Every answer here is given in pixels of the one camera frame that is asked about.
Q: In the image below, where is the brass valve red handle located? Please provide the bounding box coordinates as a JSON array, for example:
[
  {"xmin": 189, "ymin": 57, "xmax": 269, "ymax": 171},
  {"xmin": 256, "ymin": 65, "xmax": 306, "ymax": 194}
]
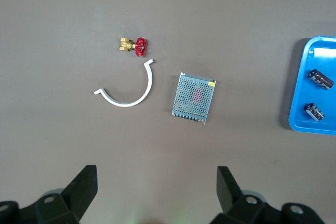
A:
[{"xmin": 119, "ymin": 37, "xmax": 149, "ymax": 58}]

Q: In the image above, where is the white curved plastic clip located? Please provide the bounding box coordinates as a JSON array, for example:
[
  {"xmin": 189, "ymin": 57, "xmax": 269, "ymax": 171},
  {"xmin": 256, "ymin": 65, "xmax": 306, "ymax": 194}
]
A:
[{"xmin": 93, "ymin": 58, "xmax": 155, "ymax": 108}]

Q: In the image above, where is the blue plastic tray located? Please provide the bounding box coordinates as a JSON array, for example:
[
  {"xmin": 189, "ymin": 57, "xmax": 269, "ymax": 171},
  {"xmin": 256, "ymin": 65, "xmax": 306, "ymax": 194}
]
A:
[{"xmin": 288, "ymin": 36, "xmax": 336, "ymax": 136}]

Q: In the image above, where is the metal mesh power supply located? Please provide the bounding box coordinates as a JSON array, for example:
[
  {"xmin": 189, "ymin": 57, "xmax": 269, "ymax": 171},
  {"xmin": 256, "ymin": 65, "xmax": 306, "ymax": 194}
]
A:
[{"xmin": 171, "ymin": 71, "xmax": 217, "ymax": 124}]

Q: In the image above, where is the black electrolytic capacitor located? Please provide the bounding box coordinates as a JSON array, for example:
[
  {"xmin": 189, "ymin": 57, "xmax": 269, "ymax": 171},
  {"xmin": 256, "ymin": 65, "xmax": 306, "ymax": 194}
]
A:
[
  {"xmin": 307, "ymin": 69, "xmax": 334, "ymax": 91},
  {"xmin": 304, "ymin": 103, "xmax": 326, "ymax": 122}
]

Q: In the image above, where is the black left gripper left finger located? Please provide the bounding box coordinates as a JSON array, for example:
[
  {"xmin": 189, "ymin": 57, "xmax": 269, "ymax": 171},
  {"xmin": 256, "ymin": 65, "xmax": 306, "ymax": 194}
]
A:
[{"xmin": 0, "ymin": 165, "xmax": 98, "ymax": 224}]

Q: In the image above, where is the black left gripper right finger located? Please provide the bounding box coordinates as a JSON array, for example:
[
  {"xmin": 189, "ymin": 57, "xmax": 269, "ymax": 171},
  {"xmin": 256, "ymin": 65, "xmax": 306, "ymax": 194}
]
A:
[{"xmin": 209, "ymin": 165, "xmax": 336, "ymax": 224}]

